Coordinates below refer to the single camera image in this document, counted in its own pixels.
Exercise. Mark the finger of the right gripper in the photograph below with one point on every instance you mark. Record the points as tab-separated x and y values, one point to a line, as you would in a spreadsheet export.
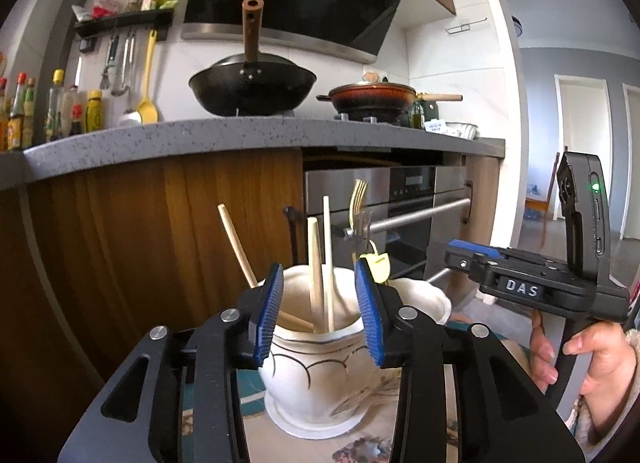
458	254

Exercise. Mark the printed teal table cloth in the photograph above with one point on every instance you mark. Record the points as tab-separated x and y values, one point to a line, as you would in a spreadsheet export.
366	438

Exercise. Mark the black wall shelf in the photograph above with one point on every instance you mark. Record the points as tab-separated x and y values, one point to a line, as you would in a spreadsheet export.
159	20

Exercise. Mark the stainless steel oven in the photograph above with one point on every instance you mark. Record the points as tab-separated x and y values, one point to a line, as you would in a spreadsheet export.
400	194

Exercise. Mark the wooden cabinet front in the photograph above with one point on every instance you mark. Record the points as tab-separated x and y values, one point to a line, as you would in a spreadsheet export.
92	260

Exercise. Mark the black wok wooden handle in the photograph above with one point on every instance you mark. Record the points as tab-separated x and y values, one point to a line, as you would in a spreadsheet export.
252	83

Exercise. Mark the yellow green silicone spoon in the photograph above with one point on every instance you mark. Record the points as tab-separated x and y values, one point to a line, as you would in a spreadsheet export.
378	262

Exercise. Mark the red cap sauce bottle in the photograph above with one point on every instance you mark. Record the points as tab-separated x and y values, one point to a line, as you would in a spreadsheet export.
16	118

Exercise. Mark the gold fork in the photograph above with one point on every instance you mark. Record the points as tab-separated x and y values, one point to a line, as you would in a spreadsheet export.
355	204

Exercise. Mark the yellow cap oil bottle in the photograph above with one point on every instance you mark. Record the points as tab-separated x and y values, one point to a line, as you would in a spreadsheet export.
52	127

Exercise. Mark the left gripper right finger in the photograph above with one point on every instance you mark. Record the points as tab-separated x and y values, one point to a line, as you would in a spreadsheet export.
502	415

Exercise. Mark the white ceramic utensil holder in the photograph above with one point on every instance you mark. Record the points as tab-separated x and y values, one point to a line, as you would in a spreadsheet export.
321	385

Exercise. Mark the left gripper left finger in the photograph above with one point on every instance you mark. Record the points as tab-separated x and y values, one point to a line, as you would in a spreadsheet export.
137	415

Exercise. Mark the person right hand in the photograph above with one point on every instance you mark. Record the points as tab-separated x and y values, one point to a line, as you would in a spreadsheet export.
607	386

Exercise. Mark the red brown frying pan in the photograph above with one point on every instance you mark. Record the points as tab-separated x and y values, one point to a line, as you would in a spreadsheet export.
386	101

